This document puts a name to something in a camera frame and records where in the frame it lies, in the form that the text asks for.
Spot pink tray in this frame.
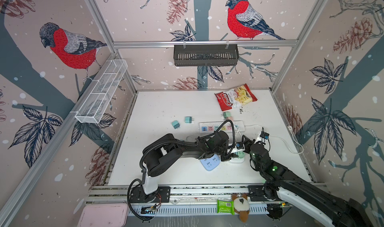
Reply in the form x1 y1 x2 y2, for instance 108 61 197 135
77 203 128 227

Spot light green usb charger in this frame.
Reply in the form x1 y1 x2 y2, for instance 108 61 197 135
237 151 245 158

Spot red cassava chips bag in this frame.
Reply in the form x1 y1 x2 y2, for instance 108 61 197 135
215 84 258 111

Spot black hanging wire basket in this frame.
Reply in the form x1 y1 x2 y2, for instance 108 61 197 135
174 44 240 67

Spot blue square power socket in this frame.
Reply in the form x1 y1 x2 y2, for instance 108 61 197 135
200 154 221 172

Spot brown plush toy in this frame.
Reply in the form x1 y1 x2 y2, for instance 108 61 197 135
231 194 250 223

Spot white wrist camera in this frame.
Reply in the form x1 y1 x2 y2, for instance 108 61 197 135
234 142 244 151
255 131 270 145

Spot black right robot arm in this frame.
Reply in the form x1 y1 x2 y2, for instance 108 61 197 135
240 136 373 227

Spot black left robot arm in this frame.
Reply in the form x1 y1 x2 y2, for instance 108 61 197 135
127 119 236 197

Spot green wet wipes pack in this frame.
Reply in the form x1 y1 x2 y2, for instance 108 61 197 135
217 200 235 215

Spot white long power strip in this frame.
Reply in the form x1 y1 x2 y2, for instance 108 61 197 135
199 121 245 133

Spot teal usb charger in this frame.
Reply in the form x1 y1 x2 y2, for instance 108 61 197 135
171 120 180 129
185 116 194 124

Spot white wire mesh shelf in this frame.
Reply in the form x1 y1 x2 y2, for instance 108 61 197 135
75 59 128 124

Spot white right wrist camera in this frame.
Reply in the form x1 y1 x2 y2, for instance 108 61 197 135
255 131 270 145

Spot white square power socket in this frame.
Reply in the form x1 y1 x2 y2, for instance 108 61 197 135
229 156 245 164

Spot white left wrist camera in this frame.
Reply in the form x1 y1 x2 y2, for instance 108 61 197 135
234 142 244 151

